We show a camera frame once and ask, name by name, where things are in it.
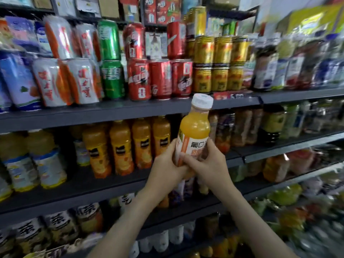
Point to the person's left hand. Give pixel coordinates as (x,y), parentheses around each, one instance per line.
(166,177)

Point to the person's right hand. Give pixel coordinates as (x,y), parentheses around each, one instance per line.
(215,172)

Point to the orange juice bottle white cap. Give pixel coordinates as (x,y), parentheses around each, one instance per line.
(193,123)

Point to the amber tea bottle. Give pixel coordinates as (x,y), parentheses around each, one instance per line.
(255,126)
(242,126)

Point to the orange squat drink bottle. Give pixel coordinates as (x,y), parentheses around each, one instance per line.
(277,169)

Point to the row of small white bottles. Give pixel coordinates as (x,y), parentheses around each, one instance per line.
(161,239)

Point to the dark grey metal shelf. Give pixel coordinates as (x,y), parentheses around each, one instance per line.
(134,110)

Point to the dark bottle yellow label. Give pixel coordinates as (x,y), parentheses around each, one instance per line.
(274,123)

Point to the pink squat drink bottle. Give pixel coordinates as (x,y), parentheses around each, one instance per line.
(301,161)

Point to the white label tea bottle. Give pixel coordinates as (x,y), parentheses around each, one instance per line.
(29,233)
(88,216)
(5,241)
(62,225)

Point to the green drink bottle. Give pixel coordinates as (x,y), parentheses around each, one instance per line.
(293,118)

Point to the group of red soda cans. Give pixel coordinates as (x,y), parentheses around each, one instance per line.
(161,78)

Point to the stack of gold Red Bull cans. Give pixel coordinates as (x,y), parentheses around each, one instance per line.
(217,61)

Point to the person's right forearm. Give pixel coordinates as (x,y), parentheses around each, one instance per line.
(255,228)

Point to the person's left forearm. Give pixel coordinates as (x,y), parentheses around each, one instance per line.
(129,228)

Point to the red price tag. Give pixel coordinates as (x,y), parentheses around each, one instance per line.
(228,95)

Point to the stack of red cartons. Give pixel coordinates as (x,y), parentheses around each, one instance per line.
(158,9)

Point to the brown cardboard box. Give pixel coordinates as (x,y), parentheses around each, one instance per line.
(107,7)

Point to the yellow carton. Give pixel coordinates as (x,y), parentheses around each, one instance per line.
(317,18)

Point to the white cardboard boxes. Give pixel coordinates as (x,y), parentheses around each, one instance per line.
(67,5)

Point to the row of hanging snack packets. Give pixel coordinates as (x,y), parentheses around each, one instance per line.
(21,32)

